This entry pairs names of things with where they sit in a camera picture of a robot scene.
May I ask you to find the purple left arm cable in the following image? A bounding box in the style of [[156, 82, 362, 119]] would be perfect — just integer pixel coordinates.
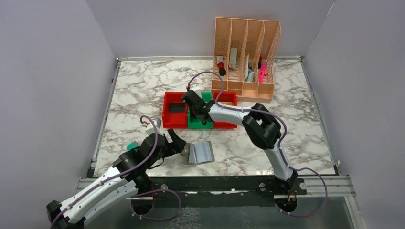
[[50, 115, 182, 229]]

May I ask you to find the peach desk organizer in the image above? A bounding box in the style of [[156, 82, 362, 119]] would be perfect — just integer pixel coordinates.
[[211, 17, 281, 103]]

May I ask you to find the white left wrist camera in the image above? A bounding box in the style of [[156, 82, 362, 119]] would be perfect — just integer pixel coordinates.
[[145, 118, 162, 134]]

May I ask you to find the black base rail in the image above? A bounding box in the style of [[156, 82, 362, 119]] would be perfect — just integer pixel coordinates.
[[129, 175, 307, 211]]

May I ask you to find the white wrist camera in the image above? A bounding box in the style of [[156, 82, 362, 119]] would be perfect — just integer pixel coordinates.
[[145, 118, 162, 134], [190, 84, 202, 97]]

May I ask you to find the green plastic bin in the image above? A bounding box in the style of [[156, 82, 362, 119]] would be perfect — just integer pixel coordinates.
[[187, 92, 213, 129]]

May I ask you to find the red plastic bin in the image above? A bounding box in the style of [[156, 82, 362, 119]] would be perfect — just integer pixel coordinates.
[[162, 92, 188, 129], [213, 92, 237, 129]]

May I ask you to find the red plastic bin right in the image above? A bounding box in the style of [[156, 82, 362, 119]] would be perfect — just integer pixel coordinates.
[[213, 92, 237, 129]]

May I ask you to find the pink highlighter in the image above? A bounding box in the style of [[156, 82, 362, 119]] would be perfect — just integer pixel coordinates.
[[258, 62, 266, 83]]

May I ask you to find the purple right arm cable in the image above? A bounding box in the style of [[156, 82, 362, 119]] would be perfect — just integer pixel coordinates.
[[186, 71, 329, 219]]

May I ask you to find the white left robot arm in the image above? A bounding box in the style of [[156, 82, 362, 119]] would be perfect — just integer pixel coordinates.
[[46, 129, 187, 229]]

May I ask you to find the teal eraser block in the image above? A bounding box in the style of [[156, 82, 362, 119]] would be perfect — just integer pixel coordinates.
[[127, 142, 138, 151]]

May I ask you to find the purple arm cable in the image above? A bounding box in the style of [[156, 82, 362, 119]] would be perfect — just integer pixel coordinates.
[[50, 115, 182, 229], [186, 71, 329, 219]]

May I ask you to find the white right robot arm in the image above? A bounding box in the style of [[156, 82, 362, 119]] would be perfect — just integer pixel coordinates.
[[182, 90, 298, 190]]

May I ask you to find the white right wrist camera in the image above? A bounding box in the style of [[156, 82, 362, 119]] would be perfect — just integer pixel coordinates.
[[190, 84, 202, 97]]

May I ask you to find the red black marker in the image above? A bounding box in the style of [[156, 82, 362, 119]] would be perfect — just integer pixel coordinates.
[[217, 62, 227, 76]]

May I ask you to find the black card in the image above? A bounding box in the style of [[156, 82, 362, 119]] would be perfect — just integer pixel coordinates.
[[169, 103, 186, 114]]

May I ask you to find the white red box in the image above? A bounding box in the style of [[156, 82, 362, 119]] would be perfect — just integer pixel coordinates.
[[229, 47, 238, 69]]

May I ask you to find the red plastic bin left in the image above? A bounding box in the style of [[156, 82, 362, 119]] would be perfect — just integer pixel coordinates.
[[162, 92, 188, 129]]

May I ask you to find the grey card holder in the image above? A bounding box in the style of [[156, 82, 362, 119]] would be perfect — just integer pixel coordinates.
[[181, 141, 215, 165]]

